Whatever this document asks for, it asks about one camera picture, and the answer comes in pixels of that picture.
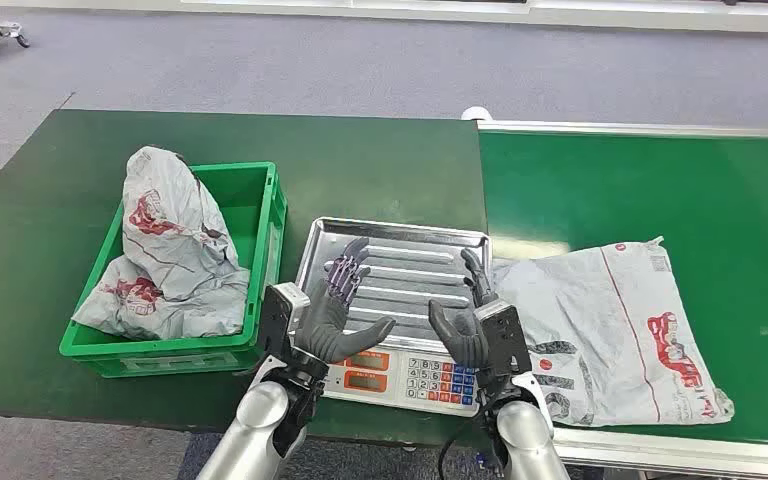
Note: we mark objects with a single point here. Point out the green plastic crate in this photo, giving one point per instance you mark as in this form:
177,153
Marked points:
258,199

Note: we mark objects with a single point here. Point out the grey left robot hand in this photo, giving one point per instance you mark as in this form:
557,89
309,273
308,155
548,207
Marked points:
324,331

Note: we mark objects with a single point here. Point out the white electronic scale body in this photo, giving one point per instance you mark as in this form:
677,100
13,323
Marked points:
390,391

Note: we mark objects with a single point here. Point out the grey plastic mailer package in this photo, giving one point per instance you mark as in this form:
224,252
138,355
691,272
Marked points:
609,318

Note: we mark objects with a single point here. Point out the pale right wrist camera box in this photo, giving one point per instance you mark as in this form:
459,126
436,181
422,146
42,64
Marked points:
506,338

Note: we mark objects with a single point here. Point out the white round conveyor end cap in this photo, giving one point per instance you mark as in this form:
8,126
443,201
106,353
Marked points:
475,113

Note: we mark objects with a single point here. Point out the crumpled grey mailer package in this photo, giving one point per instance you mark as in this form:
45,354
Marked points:
178,305
172,218

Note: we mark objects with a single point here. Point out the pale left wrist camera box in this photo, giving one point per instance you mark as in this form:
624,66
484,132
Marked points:
281,314

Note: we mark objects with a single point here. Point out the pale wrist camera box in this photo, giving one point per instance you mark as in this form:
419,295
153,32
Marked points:
281,314
506,338

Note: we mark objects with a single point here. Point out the steel scale tray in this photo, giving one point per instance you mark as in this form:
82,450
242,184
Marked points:
410,265

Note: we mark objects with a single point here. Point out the green conveyor belt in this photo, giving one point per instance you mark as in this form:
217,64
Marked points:
689,185

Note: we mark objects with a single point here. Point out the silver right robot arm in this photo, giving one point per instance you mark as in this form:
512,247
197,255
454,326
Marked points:
530,444

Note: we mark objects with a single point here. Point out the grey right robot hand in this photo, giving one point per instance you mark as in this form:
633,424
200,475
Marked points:
467,341

